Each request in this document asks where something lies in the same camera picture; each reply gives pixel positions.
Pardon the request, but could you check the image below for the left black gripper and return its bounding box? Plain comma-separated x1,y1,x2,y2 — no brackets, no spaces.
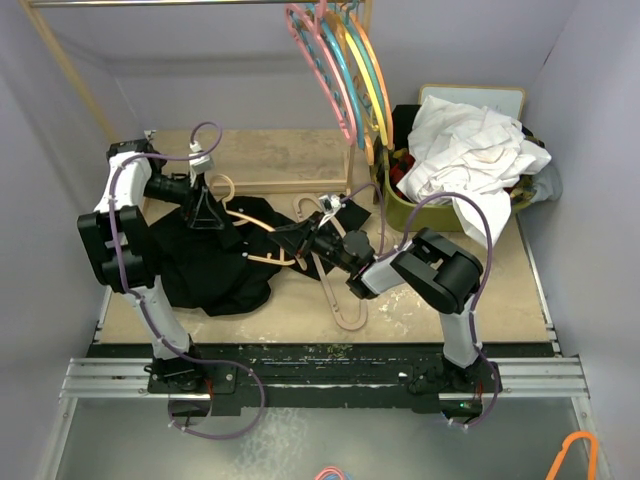
143,170,225,229

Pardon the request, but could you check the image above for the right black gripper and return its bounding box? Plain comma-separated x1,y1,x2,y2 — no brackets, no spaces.
270,210,355,273

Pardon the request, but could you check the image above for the beige plastic hanger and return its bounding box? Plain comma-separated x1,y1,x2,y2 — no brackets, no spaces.
205,174,296,266

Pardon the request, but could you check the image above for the black shirt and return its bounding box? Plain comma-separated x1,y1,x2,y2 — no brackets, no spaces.
144,194,372,317

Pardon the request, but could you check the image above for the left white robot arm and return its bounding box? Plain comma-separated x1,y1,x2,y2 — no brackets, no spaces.
77,139,228,392

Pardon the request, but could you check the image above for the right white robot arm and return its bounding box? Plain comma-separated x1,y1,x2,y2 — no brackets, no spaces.
268,212,483,391

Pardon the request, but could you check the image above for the tan hanger on table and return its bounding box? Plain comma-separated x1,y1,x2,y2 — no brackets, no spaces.
292,195,370,332

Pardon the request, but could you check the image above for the white shirt pile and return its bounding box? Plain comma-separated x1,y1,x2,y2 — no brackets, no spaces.
397,95,551,241

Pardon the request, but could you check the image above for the yellow plastic hanger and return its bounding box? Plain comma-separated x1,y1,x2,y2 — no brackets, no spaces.
321,7,393,150

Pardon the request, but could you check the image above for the pink plastic hanger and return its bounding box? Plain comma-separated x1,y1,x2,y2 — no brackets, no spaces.
284,1,361,146

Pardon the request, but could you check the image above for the teal plastic hanger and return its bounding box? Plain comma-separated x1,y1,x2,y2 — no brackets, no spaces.
338,1,394,148

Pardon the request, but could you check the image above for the blue plastic hanger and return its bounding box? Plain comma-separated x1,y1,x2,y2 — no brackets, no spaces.
305,1,364,149

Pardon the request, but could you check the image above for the pink hanger on floor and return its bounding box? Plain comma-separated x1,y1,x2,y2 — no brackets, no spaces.
314,466,352,480

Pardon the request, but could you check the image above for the wooden clothes rack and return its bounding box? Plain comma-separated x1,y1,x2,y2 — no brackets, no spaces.
10,1,368,193

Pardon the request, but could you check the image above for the green laundry basket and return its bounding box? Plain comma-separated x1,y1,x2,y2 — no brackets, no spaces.
370,140,463,232

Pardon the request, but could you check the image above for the grey cloth behind basket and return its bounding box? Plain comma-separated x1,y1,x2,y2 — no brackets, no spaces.
531,163,563,203

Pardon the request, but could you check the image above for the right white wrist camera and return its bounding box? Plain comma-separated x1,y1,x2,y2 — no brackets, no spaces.
318,194,344,227

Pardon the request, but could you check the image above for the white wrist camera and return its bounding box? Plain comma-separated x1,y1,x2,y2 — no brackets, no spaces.
189,142,214,176
318,194,344,227

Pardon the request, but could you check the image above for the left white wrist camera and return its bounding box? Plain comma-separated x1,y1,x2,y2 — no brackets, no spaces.
189,142,214,176

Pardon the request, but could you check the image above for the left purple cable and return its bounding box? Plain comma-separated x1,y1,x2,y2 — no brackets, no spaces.
107,121,266,442

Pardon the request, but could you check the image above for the purple cable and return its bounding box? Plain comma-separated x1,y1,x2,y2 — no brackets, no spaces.
339,182,501,431
107,121,266,442

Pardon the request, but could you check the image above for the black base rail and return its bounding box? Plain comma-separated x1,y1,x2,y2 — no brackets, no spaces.
87,342,555,417

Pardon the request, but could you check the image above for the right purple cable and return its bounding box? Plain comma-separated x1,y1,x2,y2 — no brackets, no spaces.
339,182,501,431

